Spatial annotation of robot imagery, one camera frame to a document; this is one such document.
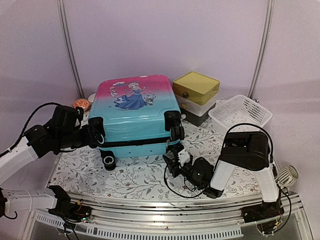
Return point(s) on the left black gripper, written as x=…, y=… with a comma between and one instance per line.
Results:
x=90, y=138

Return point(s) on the left metal wall post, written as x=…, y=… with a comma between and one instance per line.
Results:
x=69, y=48

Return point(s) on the white plastic mesh basket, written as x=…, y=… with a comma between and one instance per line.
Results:
x=236, y=110

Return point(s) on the pink and teal kids suitcase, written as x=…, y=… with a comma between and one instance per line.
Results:
x=140, y=116

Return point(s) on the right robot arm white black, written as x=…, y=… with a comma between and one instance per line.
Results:
x=250, y=150

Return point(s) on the floral white tablecloth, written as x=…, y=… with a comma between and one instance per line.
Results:
x=142, y=178

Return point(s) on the white ceramic bowl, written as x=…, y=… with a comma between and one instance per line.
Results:
x=91, y=98

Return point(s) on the right metal wall post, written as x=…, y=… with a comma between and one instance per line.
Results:
x=262, y=49

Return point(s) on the aluminium front rail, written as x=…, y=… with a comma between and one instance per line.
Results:
x=178, y=219

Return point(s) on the yellow and white storage box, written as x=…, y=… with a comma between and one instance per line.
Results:
x=196, y=94

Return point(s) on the metal wall post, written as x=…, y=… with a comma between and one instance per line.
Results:
x=262, y=49
x=69, y=48

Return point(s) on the orange patterned ceramic bowl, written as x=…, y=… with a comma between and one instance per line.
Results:
x=81, y=103

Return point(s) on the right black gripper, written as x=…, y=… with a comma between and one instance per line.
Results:
x=171, y=165

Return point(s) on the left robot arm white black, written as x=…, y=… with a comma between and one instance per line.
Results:
x=63, y=133

